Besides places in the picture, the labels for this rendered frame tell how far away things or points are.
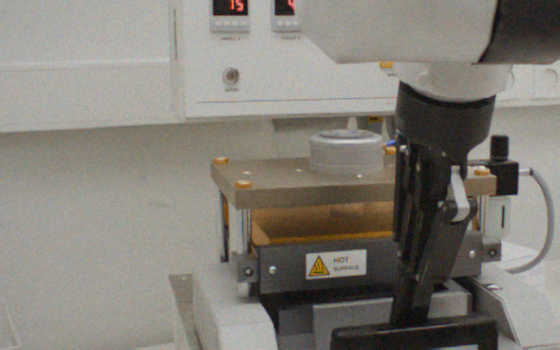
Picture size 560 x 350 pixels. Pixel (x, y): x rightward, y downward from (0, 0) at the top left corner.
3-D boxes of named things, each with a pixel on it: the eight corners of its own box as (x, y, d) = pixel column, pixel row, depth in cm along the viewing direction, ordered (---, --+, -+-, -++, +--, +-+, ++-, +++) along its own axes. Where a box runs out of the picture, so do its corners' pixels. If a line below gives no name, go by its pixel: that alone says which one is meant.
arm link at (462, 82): (423, 40, 60) (412, 112, 62) (585, 39, 63) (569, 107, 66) (369, -18, 70) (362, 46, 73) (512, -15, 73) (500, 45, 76)
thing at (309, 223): (240, 238, 102) (239, 157, 100) (419, 226, 108) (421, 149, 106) (270, 279, 85) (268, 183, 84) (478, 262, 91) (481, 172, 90)
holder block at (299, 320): (249, 287, 99) (248, 265, 99) (415, 273, 105) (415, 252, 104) (278, 336, 84) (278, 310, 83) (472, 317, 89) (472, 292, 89)
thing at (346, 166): (205, 226, 107) (202, 121, 105) (441, 211, 116) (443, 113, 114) (237, 282, 84) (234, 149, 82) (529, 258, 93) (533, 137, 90)
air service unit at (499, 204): (422, 246, 116) (424, 135, 113) (522, 239, 120) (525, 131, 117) (437, 256, 111) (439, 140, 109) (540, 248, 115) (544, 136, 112)
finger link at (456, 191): (459, 134, 68) (487, 166, 64) (449, 192, 71) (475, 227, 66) (430, 135, 68) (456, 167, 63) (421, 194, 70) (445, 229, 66)
